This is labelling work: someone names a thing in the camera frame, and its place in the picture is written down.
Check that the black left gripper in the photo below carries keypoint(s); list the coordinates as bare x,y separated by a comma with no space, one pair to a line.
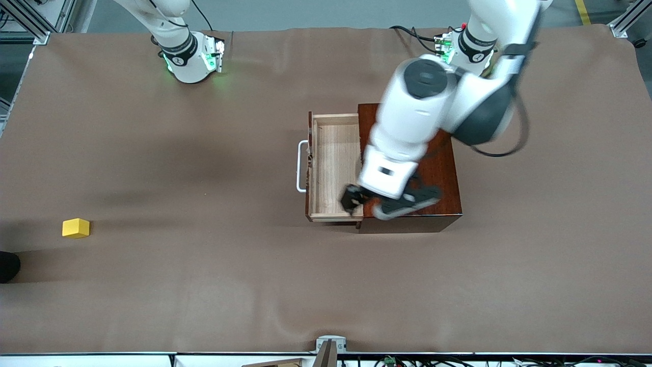
352,198

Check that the light wood drawer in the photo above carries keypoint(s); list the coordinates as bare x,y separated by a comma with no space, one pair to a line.
333,158

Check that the yellow block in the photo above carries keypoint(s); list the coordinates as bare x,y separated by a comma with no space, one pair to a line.
75,228

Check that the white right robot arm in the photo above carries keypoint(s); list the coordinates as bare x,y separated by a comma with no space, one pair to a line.
183,61

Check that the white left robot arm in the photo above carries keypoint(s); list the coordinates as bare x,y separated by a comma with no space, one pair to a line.
423,117

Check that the dark red wooden cabinet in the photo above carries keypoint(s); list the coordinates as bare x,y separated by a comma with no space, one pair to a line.
443,193

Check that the brown table cloth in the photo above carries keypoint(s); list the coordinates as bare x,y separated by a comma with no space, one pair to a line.
204,285

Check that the yellow floor tape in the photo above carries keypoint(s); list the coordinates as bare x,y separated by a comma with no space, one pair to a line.
583,11

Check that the grey camera mount clamp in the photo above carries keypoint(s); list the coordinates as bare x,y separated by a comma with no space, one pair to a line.
331,342

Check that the black frame foot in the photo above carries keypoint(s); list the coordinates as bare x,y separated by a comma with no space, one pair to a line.
640,44

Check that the aluminium frame profile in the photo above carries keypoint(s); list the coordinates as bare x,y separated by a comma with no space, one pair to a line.
631,20
35,23

